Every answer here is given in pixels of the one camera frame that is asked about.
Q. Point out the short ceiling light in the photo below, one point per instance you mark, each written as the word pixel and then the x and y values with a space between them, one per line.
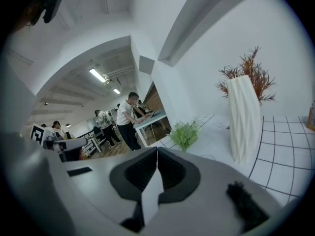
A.
pixel 116 91

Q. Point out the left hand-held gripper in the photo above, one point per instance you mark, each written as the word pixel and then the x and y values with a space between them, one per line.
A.
pixel 38 134

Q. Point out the grey laptop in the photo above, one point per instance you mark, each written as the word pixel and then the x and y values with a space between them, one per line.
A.
pixel 152 113

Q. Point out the white twisted vase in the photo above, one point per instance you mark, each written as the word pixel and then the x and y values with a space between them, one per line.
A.
pixel 243 122

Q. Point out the black head camera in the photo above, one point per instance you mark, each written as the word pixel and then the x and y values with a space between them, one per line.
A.
pixel 51 6

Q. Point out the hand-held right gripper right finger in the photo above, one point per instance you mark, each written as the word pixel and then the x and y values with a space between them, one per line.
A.
pixel 197 217

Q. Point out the orange dried plant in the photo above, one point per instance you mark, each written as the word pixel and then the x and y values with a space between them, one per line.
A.
pixel 256 77

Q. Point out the white desk grey top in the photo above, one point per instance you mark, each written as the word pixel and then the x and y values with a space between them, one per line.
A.
pixel 152 120

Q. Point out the long ceiling light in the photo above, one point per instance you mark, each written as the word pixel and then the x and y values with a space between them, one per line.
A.
pixel 97 75

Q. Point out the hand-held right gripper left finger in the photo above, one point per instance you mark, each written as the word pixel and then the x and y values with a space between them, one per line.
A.
pixel 93 193

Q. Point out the white grid-cloth table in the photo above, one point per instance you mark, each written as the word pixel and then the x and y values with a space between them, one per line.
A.
pixel 283 156

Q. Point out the green white artificial flowers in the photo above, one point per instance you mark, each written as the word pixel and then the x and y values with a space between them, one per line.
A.
pixel 184 134

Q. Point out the wooden tool holder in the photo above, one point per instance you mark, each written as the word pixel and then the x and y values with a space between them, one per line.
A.
pixel 311 117

